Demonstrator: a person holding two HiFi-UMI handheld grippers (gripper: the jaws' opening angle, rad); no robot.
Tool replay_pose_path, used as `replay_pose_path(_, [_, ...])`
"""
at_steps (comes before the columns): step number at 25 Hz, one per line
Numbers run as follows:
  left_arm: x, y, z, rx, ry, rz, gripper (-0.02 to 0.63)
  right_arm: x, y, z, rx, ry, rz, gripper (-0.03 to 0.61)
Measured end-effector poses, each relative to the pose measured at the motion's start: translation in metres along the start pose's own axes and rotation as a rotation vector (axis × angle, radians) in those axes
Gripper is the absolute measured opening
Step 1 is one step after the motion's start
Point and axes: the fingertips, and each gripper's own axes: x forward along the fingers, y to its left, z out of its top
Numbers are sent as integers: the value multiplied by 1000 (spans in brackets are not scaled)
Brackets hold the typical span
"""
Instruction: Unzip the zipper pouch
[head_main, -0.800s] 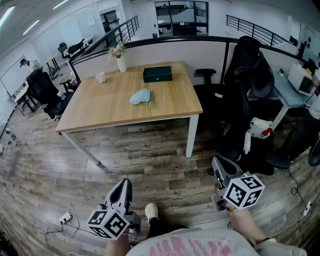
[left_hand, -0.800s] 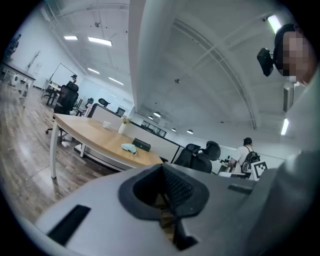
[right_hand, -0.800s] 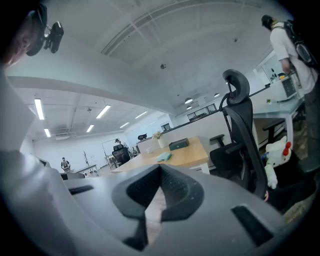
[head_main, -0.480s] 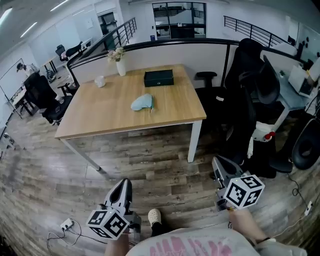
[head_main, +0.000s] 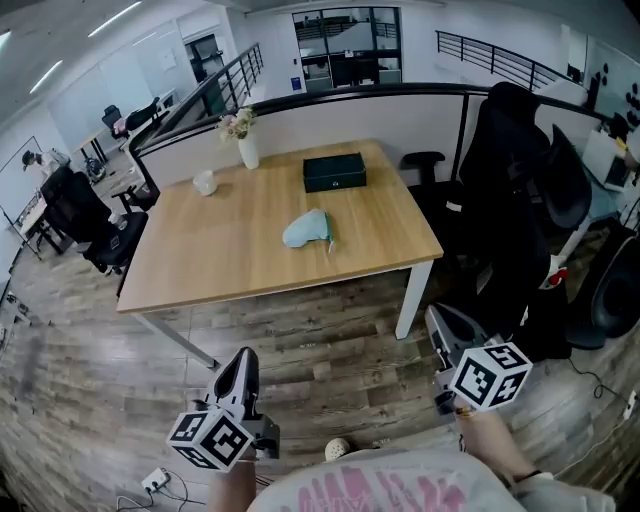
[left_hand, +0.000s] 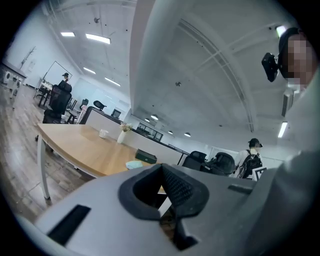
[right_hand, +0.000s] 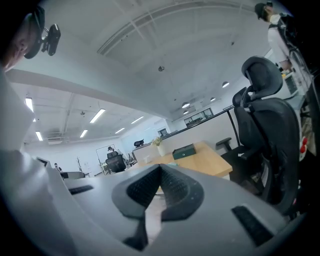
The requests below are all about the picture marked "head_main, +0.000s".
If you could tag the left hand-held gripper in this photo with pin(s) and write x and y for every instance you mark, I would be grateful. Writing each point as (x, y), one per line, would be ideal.
(210, 440)

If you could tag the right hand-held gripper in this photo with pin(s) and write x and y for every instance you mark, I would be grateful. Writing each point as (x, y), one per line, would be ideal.
(490, 377)

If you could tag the light blue cloth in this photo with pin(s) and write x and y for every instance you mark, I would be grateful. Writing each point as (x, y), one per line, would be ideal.
(305, 230)

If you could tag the person's right forearm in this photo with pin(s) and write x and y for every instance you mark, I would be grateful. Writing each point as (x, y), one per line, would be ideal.
(495, 440)

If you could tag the person's left forearm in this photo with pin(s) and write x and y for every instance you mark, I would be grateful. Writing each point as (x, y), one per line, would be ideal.
(230, 487)

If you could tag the white table leg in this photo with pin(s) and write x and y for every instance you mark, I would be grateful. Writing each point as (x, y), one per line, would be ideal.
(175, 337)
(414, 300)

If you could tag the person's beige shoe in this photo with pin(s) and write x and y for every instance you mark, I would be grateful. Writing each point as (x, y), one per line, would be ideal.
(337, 448)

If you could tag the white power strip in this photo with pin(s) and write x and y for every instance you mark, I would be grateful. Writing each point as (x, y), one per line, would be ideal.
(156, 480)

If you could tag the white shirt with pink print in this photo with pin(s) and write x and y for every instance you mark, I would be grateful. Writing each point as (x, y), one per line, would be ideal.
(400, 487)

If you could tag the large round black device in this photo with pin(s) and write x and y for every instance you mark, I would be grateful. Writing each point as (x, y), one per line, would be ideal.
(615, 295)

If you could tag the black high-back office chair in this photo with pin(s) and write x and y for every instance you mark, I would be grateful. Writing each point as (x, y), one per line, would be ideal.
(505, 165)

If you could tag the black mesh office chair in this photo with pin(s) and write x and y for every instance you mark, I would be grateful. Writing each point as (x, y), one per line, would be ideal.
(570, 185)

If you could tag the black rectangular box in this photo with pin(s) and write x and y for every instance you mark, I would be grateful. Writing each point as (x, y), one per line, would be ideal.
(334, 172)

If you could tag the white cup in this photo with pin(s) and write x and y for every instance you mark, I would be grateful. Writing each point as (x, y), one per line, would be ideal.
(205, 183)

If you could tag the clear water bottle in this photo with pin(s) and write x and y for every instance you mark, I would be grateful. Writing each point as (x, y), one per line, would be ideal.
(118, 221)

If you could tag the white vase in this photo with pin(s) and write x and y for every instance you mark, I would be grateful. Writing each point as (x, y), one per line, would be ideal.
(249, 152)

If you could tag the black office chair holding bottle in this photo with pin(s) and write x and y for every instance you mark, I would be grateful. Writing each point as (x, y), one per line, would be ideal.
(75, 210)

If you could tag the white partition with black rim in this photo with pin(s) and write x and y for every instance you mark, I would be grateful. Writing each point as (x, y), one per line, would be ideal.
(325, 120)

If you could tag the pink flower bouquet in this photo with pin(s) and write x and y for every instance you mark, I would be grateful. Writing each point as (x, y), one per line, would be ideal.
(235, 125)

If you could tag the black framed glass window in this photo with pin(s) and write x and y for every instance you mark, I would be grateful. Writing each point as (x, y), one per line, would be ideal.
(350, 70)

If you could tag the black railing with glass panel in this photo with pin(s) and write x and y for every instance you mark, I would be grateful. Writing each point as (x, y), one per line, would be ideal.
(214, 97)

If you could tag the black barred railing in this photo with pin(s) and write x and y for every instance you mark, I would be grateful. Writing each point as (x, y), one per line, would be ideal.
(500, 50)

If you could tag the small black office chair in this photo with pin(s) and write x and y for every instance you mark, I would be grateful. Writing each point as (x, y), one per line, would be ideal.
(114, 120)

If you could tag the row of ceiling light strips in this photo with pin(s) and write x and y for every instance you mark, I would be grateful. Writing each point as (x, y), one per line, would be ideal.
(115, 19)

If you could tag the blue wall sign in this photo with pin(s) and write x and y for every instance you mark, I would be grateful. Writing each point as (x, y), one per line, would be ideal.
(295, 83)

